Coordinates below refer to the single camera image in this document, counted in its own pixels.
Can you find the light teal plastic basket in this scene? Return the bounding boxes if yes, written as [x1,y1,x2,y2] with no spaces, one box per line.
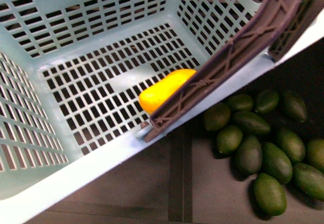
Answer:
[0,0,324,224]

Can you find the yellow mango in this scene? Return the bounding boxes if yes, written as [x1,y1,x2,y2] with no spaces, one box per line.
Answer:
[139,69,197,114]

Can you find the dark brown basket handle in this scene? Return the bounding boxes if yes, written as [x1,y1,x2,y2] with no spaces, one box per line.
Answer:
[144,0,323,142]

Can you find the green avocado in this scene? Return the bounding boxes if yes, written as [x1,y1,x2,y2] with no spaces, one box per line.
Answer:
[292,163,323,201]
[234,135,263,176]
[232,111,271,136]
[254,89,279,114]
[280,90,308,123]
[203,102,231,131]
[305,138,324,173]
[275,128,306,163]
[226,94,254,111]
[262,142,293,184]
[253,173,287,216]
[216,125,243,155]

